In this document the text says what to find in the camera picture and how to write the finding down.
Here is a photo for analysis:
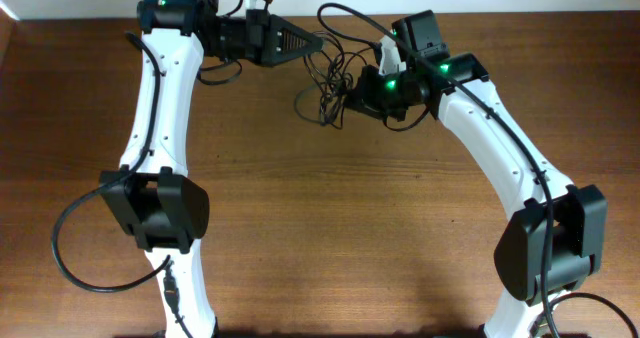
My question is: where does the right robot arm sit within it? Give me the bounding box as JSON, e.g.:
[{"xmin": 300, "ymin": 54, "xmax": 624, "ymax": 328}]
[{"xmin": 345, "ymin": 11, "xmax": 608, "ymax": 337}]

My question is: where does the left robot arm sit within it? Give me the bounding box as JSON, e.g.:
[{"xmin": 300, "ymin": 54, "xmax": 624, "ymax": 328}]
[{"xmin": 100, "ymin": 0, "xmax": 322, "ymax": 337}]

